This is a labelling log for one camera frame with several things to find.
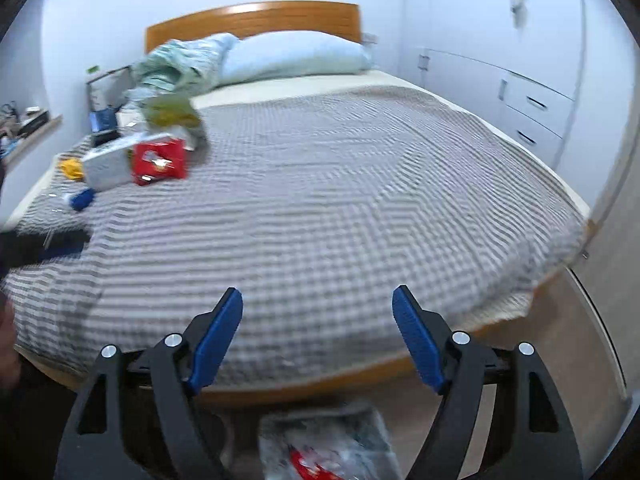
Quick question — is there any black bedside shelf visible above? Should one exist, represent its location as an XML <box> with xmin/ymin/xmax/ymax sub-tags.
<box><xmin>86</xmin><ymin>65</ymin><xmax>134</xmax><ymax>148</ymax></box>

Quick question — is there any clear plastic trash bag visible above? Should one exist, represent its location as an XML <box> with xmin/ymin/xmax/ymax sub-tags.
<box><xmin>258</xmin><ymin>402</ymin><xmax>401</xmax><ymax>479</ymax></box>

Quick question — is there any black flat box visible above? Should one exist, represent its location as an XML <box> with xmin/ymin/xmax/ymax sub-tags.
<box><xmin>18</xmin><ymin>110</ymin><xmax>50</xmax><ymax>136</ymax></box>

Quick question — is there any wall socket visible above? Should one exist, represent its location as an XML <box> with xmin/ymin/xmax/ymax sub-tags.
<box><xmin>361</xmin><ymin>32</ymin><xmax>378</xmax><ymax>44</ymax></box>

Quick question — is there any wooden windowsill ledge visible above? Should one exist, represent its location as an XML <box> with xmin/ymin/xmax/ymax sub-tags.
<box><xmin>2</xmin><ymin>115</ymin><xmax>63</xmax><ymax>171</ymax></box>

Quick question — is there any brown checkered blanket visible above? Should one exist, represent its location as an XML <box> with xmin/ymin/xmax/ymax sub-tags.
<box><xmin>4</xmin><ymin>86</ymin><xmax>588</xmax><ymax>391</ymax></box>

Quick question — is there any yellow green snack bag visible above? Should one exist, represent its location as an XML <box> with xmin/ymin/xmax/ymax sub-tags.
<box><xmin>141</xmin><ymin>94</ymin><xmax>202</xmax><ymax>128</ymax></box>

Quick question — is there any blue white wrapper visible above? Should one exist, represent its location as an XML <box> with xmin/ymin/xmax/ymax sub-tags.
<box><xmin>63</xmin><ymin>188</ymin><xmax>96</xmax><ymax>212</ymax></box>

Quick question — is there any red snack box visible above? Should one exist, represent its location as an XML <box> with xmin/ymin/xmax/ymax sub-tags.
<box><xmin>131</xmin><ymin>139</ymin><xmax>186</xmax><ymax>185</ymax></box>

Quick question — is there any light blue pillow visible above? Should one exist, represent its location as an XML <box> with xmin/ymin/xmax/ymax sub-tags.
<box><xmin>219</xmin><ymin>30</ymin><xmax>373</xmax><ymax>86</ymax></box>

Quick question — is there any white built-in wardrobe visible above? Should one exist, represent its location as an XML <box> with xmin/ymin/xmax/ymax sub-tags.
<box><xmin>399</xmin><ymin>0</ymin><xmax>609</xmax><ymax>212</ymax></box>

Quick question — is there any green floral quilt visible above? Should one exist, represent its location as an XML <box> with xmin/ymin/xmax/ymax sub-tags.
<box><xmin>120</xmin><ymin>32</ymin><xmax>240</xmax><ymax>152</ymax></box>

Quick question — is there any wooden bed frame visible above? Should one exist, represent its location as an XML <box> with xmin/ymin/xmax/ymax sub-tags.
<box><xmin>18</xmin><ymin>0</ymin><xmax>590</xmax><ymax>408</ymax></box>

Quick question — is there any white cardboard box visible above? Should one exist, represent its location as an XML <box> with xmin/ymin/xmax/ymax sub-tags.
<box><xmin>81</xmin><ymin>132</ymin><xmax>174</xmax><ymax>192</ymax></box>

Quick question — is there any beige room door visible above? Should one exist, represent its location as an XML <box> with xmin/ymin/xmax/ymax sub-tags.
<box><xmin>564</xmin><ymin>84</ymin><xmax>640</xmax><ymax>411</ymax></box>

